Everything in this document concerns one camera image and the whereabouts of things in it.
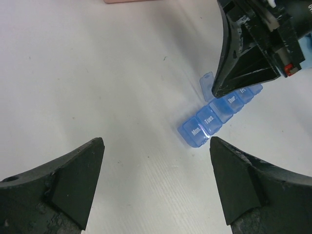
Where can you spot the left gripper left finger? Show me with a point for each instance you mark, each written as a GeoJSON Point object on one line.
{"type": "Point", "coordinates": [55, 197]}

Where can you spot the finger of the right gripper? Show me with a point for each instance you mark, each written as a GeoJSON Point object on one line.
{"type": "Point", "coordinates": [245, 58]}

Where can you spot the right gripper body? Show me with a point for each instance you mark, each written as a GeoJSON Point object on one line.
{"type": "Point", "coordinates": [287, 21]}

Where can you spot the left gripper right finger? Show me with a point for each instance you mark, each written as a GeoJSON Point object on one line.
{"type": "Point", "coordinates": [258, 197]}

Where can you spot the blue weekly pill organizer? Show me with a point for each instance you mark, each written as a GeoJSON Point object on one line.
{"type": "Point", "coordinates": [209, 119]}

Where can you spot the light blue cloth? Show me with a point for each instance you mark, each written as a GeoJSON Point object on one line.
{"type": "Point", "coordinates": [306, 47]}

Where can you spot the pink plastic basket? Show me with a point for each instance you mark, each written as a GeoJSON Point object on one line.
{"type": "Point", "coordinates": [121, 1]}

